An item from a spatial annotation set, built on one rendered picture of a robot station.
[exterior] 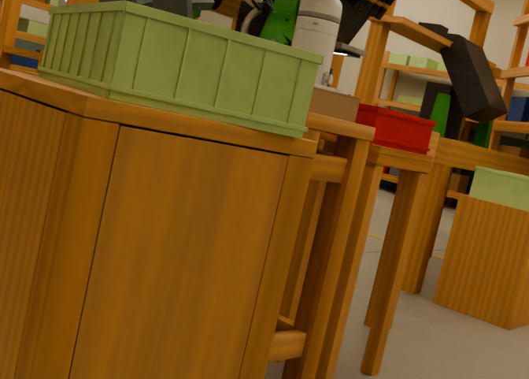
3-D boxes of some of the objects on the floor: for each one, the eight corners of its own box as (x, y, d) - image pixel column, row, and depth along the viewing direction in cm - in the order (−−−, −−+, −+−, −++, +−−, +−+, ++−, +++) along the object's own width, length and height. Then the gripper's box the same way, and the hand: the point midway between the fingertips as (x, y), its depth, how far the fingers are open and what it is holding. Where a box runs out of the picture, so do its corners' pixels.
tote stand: (237, 498, 161) (318, 142, 154) (-3, 543, 129) (87, 95, 122) (104, 370, 214) (160, 101, 207) (-89, 379, 182) (-31, 61, 175)
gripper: (224, -28, 273) (254, -2, 287) (234, 2, 264) (264, 27, 278) (240, -40, 270) (269, -14, 284) (250, -10, 261) (279, 16, 275)
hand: (264, 4), depth 279 cm, fingers closed on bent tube, 3 cm apart
